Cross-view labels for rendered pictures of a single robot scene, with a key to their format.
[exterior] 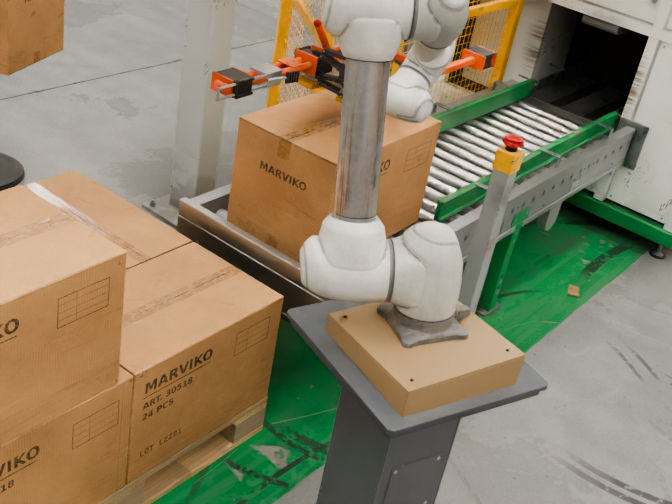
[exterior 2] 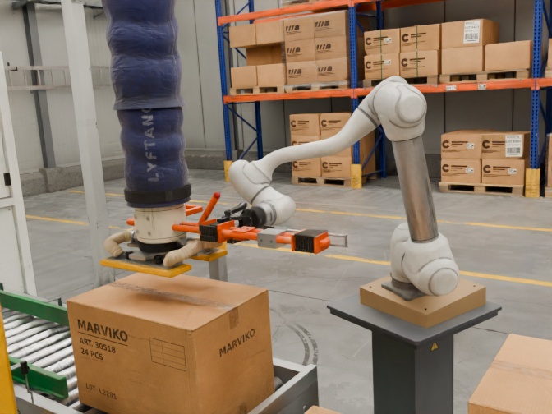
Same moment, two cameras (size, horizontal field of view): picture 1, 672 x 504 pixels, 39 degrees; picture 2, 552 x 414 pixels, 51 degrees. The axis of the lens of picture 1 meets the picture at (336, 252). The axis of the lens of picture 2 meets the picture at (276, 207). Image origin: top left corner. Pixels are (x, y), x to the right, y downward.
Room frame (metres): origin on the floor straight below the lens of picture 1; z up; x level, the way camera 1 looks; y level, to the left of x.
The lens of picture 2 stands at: (2.43, 1.99, 1.63)
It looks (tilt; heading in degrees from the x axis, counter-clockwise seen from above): 11 degrees down; 272
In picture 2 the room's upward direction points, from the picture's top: 3 degrees counter-clockwise
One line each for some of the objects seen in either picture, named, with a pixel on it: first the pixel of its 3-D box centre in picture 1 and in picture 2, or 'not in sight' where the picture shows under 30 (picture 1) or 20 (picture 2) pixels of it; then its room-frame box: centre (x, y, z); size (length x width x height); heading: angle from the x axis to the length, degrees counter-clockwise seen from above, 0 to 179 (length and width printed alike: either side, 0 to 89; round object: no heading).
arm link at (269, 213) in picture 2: not in sight; (260, 215); (2.56, -0.01, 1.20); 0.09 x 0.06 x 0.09; 148
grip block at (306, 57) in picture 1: (313, 60); (217, 230); (2.70, 0.18, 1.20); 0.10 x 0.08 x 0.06; 58
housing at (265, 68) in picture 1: (265, 75); (272, 238); (2.51, 0.29, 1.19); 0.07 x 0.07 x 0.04; 58
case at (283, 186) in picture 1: (334, 172); (172, 347); (2.91, 0.06, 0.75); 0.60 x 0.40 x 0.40; 148
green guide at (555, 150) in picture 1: (546, 161); (52, 307); (3.73, -0.80, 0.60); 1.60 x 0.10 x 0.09; 147
